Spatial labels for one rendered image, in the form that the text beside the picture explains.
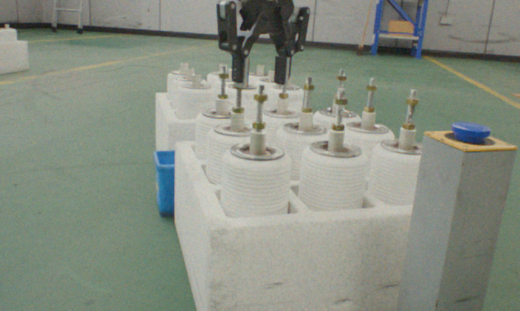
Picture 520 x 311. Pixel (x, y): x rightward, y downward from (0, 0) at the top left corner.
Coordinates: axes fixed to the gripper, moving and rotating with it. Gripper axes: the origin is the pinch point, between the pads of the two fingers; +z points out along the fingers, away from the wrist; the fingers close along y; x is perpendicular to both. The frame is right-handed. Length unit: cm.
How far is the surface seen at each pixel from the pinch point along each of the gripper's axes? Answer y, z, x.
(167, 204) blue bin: 5.5, 32.6, 34.9
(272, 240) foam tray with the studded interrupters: -2.7, 20.0, -7.2
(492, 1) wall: 611, -43, 245
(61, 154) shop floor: 0, 36, 89
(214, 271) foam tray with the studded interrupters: -9.5, 23.5, -4.3
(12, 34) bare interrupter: 28, 13, 272
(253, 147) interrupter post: -1.0, 9.6, -0.3
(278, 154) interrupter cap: 1.5, 10.3, -2.7
